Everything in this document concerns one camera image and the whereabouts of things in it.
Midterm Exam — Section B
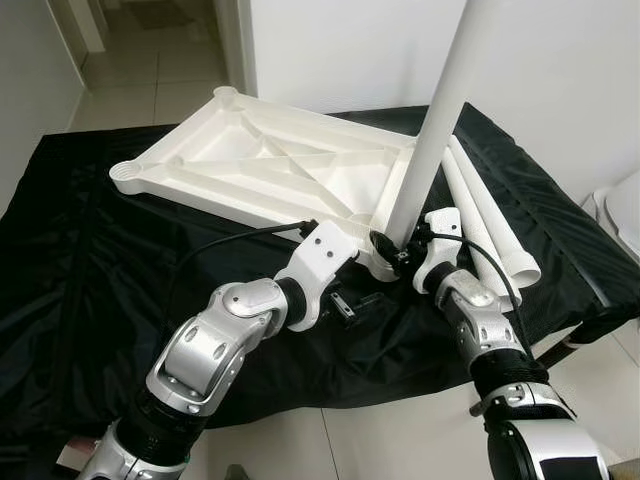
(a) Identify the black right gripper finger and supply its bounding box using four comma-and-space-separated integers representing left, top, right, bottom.
369, 231, 406, 272

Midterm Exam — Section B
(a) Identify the white plastic table top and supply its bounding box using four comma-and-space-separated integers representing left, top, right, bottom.
108, 87, 421, 281

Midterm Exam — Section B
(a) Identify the black tablecloth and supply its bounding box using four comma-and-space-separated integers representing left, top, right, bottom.
0, 103, 640, 446

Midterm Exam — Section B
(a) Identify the white round appliance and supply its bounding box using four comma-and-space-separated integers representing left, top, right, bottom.
595, 170, 640, 263

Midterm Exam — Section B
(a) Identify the pink stool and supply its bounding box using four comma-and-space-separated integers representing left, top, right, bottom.
58, 440, 101, 471

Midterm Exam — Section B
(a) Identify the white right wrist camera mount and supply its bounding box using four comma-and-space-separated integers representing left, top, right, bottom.
413, 207, 463, 293

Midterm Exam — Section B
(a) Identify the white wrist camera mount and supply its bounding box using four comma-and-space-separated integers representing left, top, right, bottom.
413, 207, 463, 293
275, 220, 359, 331

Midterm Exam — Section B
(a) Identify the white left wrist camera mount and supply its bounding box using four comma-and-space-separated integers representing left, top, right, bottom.
275, 220, 359, 331

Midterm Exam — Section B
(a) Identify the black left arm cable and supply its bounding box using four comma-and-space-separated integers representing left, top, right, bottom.
165, 220, 319, 321

